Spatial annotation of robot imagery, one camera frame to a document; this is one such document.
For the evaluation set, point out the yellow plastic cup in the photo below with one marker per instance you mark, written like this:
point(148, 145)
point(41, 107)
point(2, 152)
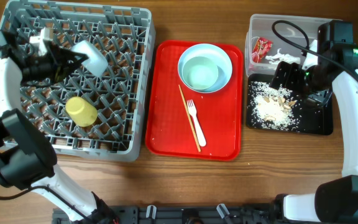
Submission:
point(80, 111)

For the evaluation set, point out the light blue round plate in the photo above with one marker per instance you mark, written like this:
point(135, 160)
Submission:
point(217, 55)

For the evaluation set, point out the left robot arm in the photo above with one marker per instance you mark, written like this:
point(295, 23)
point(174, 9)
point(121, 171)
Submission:
point(28, 160)

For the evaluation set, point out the white tissue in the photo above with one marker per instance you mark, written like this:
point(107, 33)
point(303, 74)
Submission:
point(279, 57)

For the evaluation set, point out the wooden chopstick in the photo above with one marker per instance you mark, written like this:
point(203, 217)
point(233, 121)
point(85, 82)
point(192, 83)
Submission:
point(189, 119)

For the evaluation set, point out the red snack wrapper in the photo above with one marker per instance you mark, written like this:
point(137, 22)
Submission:
point(261, 48)

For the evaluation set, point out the white plastic fork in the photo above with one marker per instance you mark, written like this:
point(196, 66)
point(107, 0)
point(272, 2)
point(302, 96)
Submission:
point(193, 113)

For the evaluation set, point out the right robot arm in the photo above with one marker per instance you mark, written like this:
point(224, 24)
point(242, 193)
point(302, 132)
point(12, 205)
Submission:
point(337, 70)

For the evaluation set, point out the light green bowl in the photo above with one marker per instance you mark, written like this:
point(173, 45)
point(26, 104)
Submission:
point(200, 73)

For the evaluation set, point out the rice and peanut scraps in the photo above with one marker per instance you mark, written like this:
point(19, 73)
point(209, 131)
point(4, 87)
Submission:
point(271, 108)

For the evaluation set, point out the grey plastic dishwasher rack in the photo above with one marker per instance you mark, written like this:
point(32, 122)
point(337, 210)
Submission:
point(126, 37)

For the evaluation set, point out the red plastic serving tray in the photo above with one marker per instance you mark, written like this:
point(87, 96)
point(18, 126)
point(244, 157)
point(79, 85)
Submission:
point(168, 130)

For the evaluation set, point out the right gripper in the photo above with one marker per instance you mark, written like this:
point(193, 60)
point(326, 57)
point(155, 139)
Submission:
point(293, 70)

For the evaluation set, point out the light blue bowl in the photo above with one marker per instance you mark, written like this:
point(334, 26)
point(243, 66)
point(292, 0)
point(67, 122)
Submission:
point(96, 63)

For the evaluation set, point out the black rectangular tray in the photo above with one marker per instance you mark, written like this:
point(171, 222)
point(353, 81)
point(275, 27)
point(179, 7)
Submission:
point(313, 120)

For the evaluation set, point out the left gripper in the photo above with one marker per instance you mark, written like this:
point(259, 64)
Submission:
point(64, 56)

